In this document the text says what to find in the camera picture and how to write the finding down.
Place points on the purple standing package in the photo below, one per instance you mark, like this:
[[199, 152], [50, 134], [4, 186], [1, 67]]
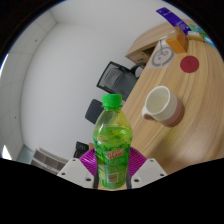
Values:
[[173, 18]]

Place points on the green drink bottle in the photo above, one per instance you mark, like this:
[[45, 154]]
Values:
[[112, 146]]

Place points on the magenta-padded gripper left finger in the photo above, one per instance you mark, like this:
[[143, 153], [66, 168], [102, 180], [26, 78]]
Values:
[[75, 171]]

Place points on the wooden side desk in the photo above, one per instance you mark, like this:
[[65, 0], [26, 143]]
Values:
[[146, 45]]

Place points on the white and brown mug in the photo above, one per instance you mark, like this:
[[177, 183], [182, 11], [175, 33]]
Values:
[[163, 106]]

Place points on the black mesh office chair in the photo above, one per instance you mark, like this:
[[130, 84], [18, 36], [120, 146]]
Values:
[[108, 68]]

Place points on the grey backpack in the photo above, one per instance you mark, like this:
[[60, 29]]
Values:
[[118, 81]]

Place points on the orange-brown box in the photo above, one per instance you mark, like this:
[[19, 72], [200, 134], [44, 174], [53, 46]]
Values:
[[178, 41]]

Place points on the large dark brown box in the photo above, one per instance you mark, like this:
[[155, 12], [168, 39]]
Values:
[[82, 146]]

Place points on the flat green box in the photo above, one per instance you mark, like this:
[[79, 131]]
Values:
[[197, 30]]

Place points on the flat round red coaster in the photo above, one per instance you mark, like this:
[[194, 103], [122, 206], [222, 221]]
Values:
[[189, 64]]

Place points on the small blue white box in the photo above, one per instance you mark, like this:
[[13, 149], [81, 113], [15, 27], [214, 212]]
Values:
[[209, 41]]

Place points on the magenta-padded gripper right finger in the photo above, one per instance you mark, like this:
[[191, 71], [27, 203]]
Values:
[[148, 171]]

